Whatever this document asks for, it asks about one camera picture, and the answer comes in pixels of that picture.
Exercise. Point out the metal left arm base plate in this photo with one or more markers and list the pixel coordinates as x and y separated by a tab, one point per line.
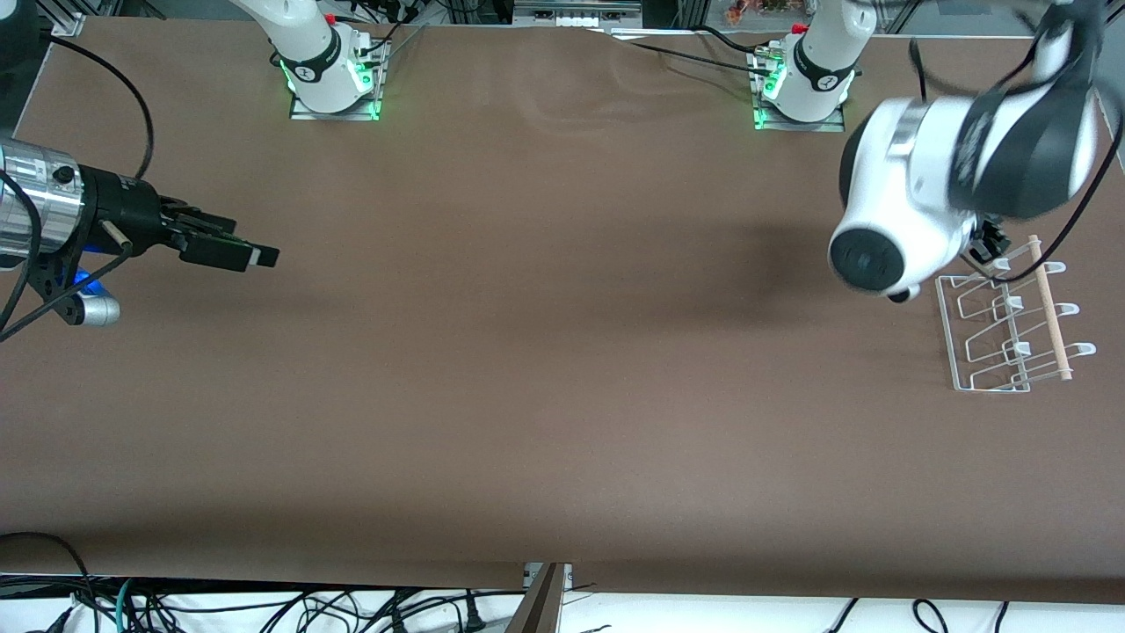
795	127

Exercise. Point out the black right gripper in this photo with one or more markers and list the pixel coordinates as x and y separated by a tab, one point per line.
123	209

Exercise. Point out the metal table support beam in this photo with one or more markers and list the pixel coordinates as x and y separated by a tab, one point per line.
540	607

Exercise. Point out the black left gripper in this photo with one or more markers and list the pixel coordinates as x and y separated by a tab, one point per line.
992	237

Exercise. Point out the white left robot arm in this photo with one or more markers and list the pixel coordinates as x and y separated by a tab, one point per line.
914	176

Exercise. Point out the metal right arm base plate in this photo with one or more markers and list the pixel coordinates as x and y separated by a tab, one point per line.
334	115

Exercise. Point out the brown table cover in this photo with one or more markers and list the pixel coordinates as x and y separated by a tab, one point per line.
562	396

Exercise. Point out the wooden rack rod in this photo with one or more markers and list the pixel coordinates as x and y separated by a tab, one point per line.
1054	325

